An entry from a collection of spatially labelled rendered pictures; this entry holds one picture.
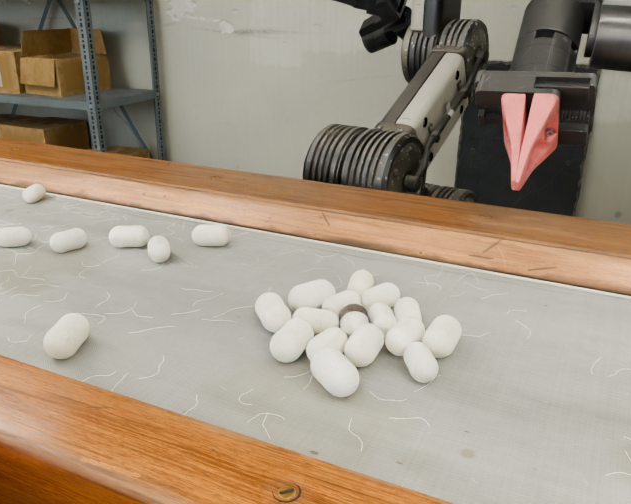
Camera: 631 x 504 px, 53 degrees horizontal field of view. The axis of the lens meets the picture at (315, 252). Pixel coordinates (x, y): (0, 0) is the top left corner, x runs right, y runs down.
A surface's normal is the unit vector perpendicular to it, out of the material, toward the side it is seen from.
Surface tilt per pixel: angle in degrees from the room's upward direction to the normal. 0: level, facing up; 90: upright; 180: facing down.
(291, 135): 90
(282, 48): 90
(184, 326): 0
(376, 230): 45
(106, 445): 0
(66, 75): 90
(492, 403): 0
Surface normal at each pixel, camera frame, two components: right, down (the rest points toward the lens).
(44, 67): -0.48, 0.15
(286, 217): -0.30, -0.42
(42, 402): 0.01, -0.93
